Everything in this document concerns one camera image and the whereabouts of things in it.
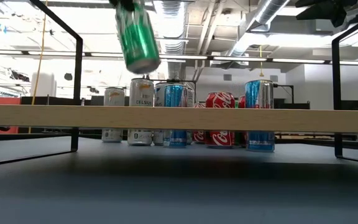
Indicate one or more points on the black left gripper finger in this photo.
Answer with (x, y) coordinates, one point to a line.
(121, 4)

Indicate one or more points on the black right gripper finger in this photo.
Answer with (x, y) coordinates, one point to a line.
(312, 15)
(309, 3)

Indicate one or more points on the green Sprite soda can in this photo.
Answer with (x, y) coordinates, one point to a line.
(137, 37)

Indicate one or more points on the blue silver Red Bull can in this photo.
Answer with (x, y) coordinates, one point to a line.
(259, 95)
(175, 96)

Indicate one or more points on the black desk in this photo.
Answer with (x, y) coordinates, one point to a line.
(291, 105)

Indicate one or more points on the black desk equipment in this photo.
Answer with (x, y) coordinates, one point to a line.
(356, 105)

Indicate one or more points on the white cylinder tank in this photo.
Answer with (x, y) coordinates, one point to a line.
(43, 85)

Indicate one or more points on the black workbench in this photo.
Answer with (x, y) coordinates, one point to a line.
(48, 100)

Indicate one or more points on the red cart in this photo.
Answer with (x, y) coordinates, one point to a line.
(5, 100)

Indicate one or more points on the large silver spiral duct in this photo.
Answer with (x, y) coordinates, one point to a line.
(270, 12)

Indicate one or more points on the narrow silver spiral duct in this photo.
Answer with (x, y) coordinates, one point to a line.
(172, 25)

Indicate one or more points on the white wall vent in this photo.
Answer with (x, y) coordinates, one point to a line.
(227, 77)
(273, 78)

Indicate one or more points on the black metal frame stand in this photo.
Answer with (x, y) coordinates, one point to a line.
(275, 85)

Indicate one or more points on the long ceiling light rail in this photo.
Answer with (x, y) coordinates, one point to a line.
(241, 58)

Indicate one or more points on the wooden shelf black metal frame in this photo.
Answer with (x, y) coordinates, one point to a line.
(179, 119)

